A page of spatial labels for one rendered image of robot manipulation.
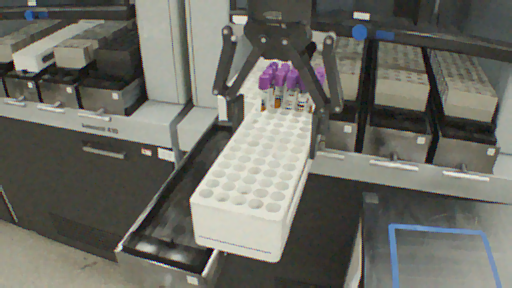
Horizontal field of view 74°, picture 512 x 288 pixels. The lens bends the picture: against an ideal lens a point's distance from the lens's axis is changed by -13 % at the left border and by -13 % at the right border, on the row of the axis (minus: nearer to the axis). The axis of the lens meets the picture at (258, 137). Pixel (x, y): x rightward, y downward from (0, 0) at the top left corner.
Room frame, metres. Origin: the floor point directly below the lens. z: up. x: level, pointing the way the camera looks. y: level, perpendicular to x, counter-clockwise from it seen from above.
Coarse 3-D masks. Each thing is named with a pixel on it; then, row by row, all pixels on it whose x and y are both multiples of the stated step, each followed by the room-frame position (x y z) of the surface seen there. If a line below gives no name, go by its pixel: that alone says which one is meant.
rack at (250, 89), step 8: (264, 64) 0.84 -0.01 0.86; (280, 64) 0.84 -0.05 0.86; (256, 72) 0.79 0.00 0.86; (232, 80) 0.75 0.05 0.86; (248, 80) 0.75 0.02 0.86; (256, 80) 0.75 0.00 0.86; (248, 88) 0.71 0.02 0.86; (256, 88) 0.71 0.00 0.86; (248, 96) 0.67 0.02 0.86; (256, 96) 0.67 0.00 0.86; (224, 104) 0.66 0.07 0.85; (248, 104) 0.65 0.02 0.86; (224, 112) 0.66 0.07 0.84; (248, 112) 0.65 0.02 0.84
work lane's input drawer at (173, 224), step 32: (224, 128) 0.64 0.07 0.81; (192, 160) 0.55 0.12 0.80; (160, 192) 0.44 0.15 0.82; (192, 192) 0.46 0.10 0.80; (160, 224) 0.39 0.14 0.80; (192, 224) 0.39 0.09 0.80; (128, 256) 0.33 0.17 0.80; (160, 256) 0.32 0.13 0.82; (192, 256) 0.32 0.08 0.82; (224, 256) 0.36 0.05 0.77
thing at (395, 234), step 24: (360, 216) 0.43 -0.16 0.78; (384, 216) 0.39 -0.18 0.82; (408, 216) 0.39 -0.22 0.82; (432, 216) 0.38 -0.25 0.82; (456, 216) 0.38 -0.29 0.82; (480, 216) 0.38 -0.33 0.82; (504, 216) 0.37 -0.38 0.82; (360, 240) 0.42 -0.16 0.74; (384, 240) 0.34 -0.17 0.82; (408, 240) 0.34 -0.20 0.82; (432, 240) 0.34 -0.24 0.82; (456, 240) 0.33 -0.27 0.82; (480, 240) 0.33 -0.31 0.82; (504, 240) 0.32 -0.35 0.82; (360, 264) 0.41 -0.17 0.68; (384, 264) 0.30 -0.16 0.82; (408, 264) 0.30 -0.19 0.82; (432, 264) 0.29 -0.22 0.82; (456, 264) 0.29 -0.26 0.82; (480, 264) 0.29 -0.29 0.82; (504, 264) 0.28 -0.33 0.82
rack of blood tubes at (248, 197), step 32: (256, 128) 0.46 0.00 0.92; (288, 128) 0.47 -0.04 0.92; (224, 160) 0.38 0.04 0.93; (256, 160) 0.38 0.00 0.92; (288, 160) 0.39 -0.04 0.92; (224, 192) 0.32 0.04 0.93; (256, 192) 0.32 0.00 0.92; (288, 192) 0.32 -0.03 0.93; (224, 224) 0.29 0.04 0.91; (256, 224) 0.28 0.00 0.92; (288, 224) 0.31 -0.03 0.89; (256, 256) 0.28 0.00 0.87
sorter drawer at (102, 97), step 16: (96, 80) 0.87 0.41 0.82; (112, 80) 0.86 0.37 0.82; (128, 80) 0.87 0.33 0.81; (144, 80) 0.92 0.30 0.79; (96, 96) 0.84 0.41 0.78; (112, 96) 0.83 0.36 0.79; (128, 96) 0.85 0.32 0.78; (80, 112) 0.81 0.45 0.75; (96, 112) 0.81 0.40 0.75; (112, 112) 0.83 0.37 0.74
